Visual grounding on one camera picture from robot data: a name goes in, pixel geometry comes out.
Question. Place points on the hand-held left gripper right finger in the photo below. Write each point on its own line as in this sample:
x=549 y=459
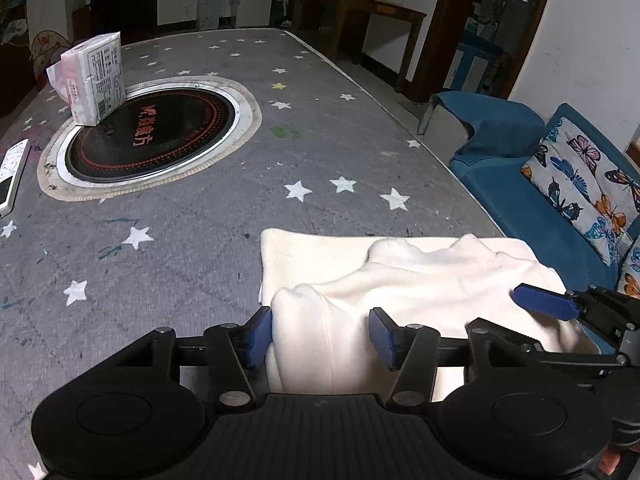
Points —
x=382 y=340

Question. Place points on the butterfly print cushion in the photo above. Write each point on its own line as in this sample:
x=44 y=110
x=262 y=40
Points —
x=631 y=270
x=585 y=180

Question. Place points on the round black induction cooktop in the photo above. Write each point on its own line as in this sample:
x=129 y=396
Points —
x=150 y=135

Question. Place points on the small blue cabinet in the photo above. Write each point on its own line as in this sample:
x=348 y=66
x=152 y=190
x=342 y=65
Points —
x=475 y=67

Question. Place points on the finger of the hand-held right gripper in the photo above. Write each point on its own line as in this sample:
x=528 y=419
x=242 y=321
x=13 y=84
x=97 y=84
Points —
x=542 y=301
x=580 y=358

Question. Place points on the grey star-print tablecloth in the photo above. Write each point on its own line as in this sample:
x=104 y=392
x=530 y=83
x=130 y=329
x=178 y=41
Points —
x=200 y=240

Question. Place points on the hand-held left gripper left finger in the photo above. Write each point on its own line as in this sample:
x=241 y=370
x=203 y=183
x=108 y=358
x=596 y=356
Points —
x=260 y=335

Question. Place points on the white remote control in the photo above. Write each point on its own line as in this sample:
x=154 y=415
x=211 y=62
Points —
x=11 y=180

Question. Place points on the cream sweatshirt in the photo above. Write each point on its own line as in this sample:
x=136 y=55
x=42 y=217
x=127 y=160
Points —
x=425 y=280

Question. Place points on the dark wooden side table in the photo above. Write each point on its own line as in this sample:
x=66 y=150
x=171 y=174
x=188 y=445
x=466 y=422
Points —
x=370 y=10

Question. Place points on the white tissue pack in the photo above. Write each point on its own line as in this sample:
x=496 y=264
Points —
x=92 y=80

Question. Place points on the blue sofa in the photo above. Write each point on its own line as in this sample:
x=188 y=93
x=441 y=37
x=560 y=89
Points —
x=500 y=185

